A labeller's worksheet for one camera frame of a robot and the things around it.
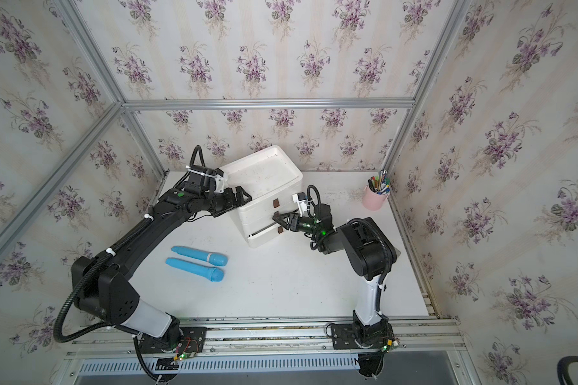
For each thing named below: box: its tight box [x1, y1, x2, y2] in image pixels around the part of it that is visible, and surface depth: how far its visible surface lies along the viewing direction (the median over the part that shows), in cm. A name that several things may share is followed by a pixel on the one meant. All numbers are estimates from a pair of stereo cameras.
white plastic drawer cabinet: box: [222, 145, 303, 249], surface depth 88 cm
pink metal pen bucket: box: [362, 185, 391, 211], surface depth 106 cm
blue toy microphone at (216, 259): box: [170, 245, 229, 267], surface depth 92 cm
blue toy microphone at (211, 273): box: [165, 257, 225, 283], surface depth 88 cm
